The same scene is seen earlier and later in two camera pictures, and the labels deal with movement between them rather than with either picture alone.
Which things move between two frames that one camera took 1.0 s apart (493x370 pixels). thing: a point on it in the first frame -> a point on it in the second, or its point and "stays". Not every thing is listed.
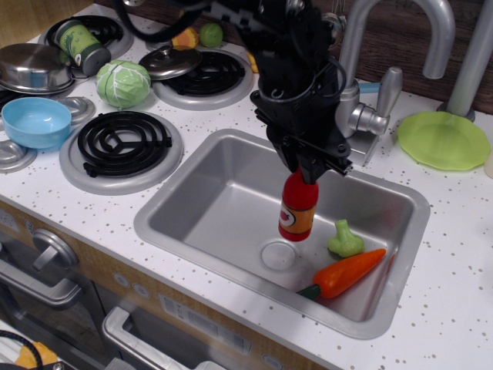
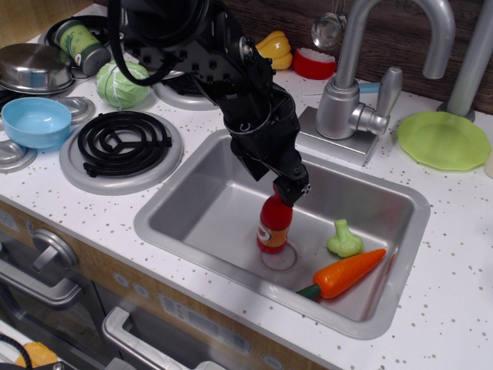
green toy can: x=81 y=47 stays
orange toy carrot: x=328 y=281 stays
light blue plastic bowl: x=36 y=122 stays
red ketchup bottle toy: x=298 y=209 -> x=275 y=223
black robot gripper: x=296 y=97 -> x=264 y=128
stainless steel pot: x=35 y=68 stays
